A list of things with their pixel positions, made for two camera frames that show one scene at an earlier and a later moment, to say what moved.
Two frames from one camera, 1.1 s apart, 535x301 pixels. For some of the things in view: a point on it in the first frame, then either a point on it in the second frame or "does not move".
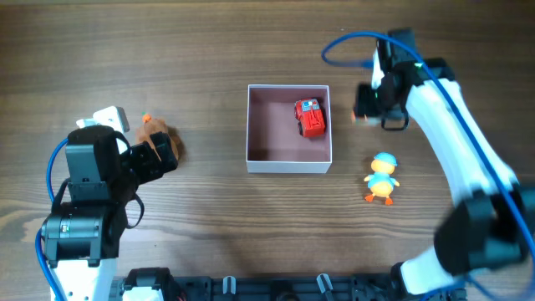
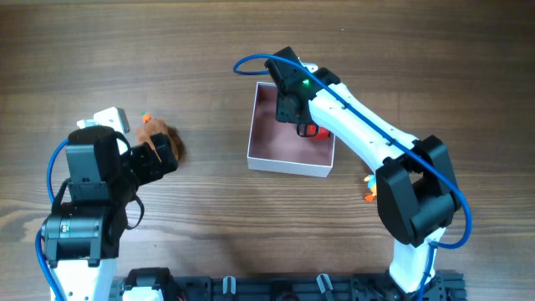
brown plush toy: (154, 125) does not move
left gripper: (152, 163) does not move
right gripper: (367, 106) to (290, 111)
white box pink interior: (273, 143) does not move
